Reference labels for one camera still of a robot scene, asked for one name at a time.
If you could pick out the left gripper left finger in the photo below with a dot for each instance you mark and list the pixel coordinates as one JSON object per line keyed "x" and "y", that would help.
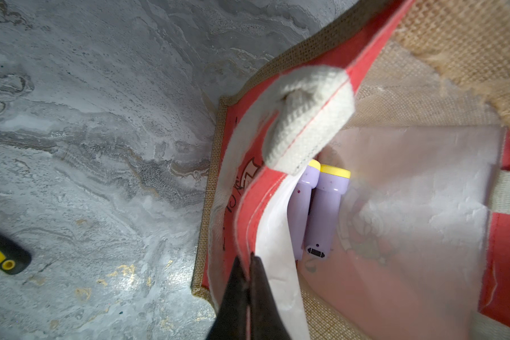
{"x": 231, "y": 319}

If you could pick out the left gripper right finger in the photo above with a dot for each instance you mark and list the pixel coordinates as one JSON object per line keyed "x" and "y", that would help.
{"x": 265, "y": 321}

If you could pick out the purple flashlight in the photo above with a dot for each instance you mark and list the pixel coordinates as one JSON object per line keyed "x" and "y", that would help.
{"x": 299, "y": 205}
{"x": 324, "y": 211}

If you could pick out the red jute Christmas tote bag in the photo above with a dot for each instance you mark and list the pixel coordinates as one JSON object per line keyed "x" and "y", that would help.
{"x": 413, "y": 98}

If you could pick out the small yellow black screwdriver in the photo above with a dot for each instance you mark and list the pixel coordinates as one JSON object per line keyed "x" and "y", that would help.
{"x": 13, "y": 258}

